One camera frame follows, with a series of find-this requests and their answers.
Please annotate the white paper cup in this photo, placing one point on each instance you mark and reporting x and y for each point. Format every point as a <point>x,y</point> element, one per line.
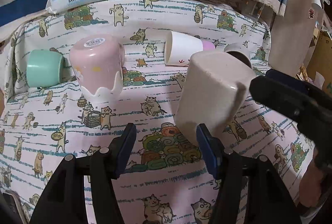
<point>179,48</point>

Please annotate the mint green cup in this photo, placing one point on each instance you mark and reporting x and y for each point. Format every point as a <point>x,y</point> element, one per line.
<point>44,68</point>

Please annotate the pink cup with white base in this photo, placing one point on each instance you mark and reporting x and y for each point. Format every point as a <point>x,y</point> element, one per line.
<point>97,62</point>

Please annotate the small pink cup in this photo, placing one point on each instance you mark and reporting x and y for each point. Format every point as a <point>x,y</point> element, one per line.
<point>207,45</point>

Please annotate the grey round cup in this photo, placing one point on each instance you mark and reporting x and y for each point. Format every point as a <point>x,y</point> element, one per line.
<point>240,52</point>

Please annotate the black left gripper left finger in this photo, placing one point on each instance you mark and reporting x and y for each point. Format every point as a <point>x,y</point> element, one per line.
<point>63,200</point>

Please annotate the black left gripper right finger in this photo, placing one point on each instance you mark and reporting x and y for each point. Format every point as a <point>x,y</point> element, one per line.
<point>268,199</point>

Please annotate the beige square plastic cup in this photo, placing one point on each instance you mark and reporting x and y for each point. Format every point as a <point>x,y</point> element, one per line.
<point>216,86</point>

